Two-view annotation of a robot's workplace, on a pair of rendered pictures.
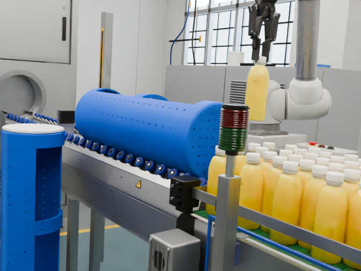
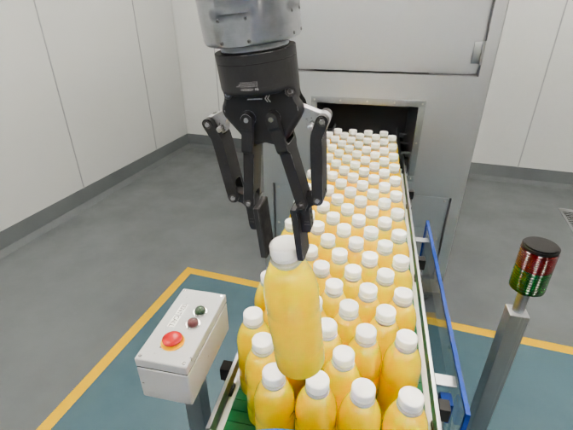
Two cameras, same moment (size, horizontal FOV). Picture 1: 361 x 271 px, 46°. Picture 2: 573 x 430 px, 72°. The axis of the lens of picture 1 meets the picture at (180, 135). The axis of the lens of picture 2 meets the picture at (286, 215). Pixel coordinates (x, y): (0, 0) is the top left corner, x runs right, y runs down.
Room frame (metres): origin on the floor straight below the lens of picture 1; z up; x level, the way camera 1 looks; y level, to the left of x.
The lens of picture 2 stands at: (1.69, 0.06, 1.65)
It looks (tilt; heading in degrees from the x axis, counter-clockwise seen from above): 28 degrees down; 231
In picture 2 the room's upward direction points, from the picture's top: straight up
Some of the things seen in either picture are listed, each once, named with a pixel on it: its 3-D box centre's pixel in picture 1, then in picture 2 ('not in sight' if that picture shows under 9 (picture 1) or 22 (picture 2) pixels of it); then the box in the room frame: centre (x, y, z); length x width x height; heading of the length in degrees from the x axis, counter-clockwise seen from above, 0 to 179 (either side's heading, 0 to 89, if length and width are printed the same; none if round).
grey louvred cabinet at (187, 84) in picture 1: (240, 143); not in sight; (4.02, -0.58, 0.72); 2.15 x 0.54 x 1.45; 33
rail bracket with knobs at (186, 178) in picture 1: (185, 193); not in sight; (1.30, -0.03, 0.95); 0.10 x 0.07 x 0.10; 129
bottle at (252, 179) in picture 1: (250, 192); (398, 378); (1.18, -0.21, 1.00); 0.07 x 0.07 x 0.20
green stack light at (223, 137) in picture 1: (232, 138); (529, 276); (0.93, -0.12, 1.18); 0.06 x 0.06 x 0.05
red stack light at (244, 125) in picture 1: (234, 118); (536, 258); (0.93, -0.12, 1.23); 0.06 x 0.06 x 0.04
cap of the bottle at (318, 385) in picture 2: (254, 146); (317, 382); (1.37, -0.24, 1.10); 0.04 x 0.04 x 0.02
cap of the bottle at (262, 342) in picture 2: (291, 148); (262, 342); (1.39, -0.37, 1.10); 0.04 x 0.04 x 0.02
